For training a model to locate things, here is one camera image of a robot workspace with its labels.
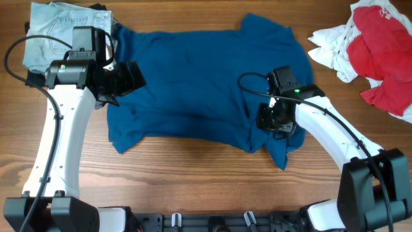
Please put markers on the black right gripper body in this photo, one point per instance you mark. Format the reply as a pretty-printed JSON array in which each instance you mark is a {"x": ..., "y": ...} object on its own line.
[{"x": 269, "y": 118}]

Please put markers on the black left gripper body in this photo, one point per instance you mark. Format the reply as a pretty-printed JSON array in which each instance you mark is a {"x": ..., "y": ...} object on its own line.
[{"x": 121, "y": 82}]

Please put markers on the blue t-shirt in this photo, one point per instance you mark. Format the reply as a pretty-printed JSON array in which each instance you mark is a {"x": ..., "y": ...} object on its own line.
[{"x": 206, "y": 85}]

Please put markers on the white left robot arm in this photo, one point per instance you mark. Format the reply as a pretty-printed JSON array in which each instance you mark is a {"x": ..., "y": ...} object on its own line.
[{"x": 50, "y": 198}]

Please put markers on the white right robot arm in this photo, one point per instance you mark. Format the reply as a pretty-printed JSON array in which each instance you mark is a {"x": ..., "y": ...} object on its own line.
[{"x": 374, "y": 190}]

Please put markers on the black folded garment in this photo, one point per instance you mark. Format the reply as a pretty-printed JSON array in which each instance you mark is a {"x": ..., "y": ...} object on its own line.
[{"x": 32, "y": 77}]

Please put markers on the light blue folded jeans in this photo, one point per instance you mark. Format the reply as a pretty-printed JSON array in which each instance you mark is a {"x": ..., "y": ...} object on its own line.
[{"x": 54, "y": 29}]

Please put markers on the white garment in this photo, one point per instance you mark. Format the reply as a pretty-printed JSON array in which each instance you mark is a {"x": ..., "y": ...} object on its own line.
[{"x": 331, "y": 45}]

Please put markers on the red garment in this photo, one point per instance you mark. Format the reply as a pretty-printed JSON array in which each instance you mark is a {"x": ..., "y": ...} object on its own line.
[{"x": 382, "y": 52}]

